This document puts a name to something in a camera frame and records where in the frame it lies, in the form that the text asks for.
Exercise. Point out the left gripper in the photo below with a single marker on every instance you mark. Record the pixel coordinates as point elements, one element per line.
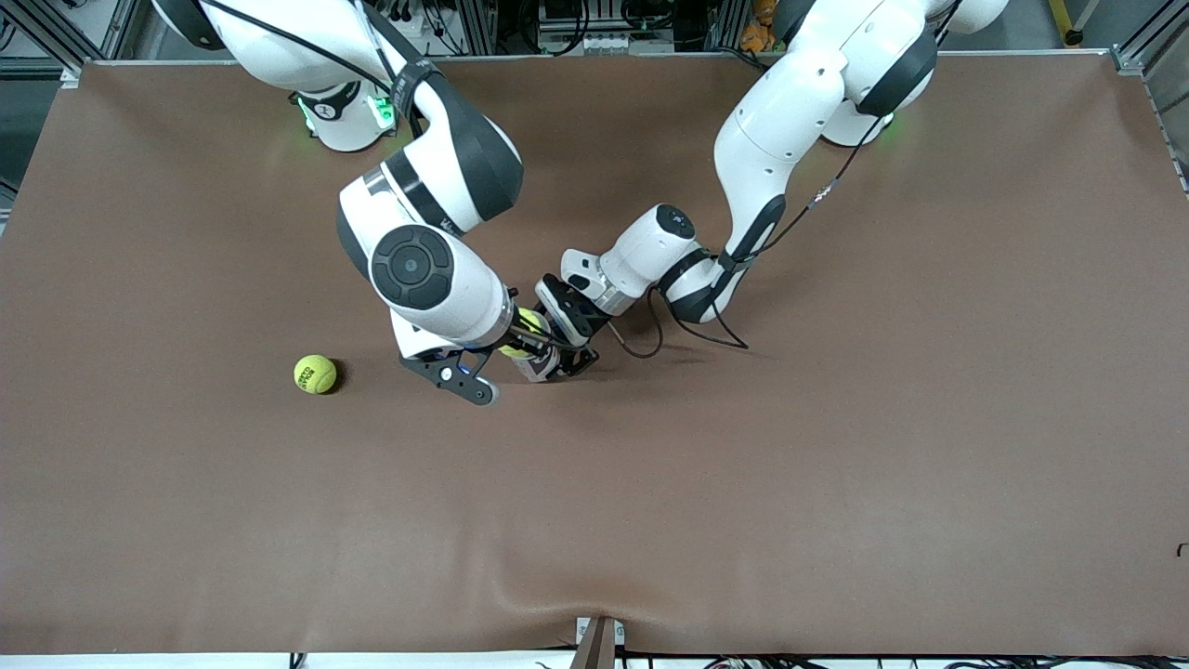
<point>568,316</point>

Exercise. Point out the yellow Wilson tennis ball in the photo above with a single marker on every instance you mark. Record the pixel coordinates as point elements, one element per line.
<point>531,321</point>

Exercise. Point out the clear Wilson tennis ball can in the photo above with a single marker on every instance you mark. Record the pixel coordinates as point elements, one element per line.
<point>539,370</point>

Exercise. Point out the yellow Roland Garros tennis ball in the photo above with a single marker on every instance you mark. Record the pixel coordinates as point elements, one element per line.
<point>315,373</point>

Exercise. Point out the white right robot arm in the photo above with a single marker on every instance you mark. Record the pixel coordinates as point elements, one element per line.
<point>427,269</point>

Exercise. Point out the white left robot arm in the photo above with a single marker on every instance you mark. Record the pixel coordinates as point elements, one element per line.
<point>790,121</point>

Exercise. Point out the brown table mat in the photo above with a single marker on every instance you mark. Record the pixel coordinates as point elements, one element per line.
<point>594,511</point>

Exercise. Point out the white power strip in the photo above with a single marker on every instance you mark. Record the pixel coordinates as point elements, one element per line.
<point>606,42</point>

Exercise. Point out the bag of orange items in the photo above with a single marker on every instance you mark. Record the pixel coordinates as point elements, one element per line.
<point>760,32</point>

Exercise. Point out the yellow stick black base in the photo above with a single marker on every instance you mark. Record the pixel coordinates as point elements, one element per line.
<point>1062,14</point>

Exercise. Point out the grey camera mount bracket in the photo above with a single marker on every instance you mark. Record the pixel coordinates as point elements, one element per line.
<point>599,646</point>

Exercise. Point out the aluminium frame extrusion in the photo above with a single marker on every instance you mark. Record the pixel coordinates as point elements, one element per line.
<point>121,28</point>
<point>1138,58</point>

